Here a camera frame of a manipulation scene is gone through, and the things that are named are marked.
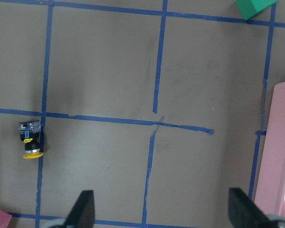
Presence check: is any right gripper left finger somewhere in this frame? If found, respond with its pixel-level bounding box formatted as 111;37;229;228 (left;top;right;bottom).
64;190;95;228

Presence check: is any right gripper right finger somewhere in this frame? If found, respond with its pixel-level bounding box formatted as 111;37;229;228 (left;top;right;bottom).
228;188;271;228

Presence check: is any pink plastic bin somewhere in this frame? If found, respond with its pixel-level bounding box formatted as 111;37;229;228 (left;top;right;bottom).
255;82;285;217

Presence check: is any green cube near right gripper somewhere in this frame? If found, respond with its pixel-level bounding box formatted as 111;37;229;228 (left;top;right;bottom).
235;0;278;20

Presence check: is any yellow push button switch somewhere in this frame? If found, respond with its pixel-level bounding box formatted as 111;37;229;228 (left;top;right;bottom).
18;120;43;160

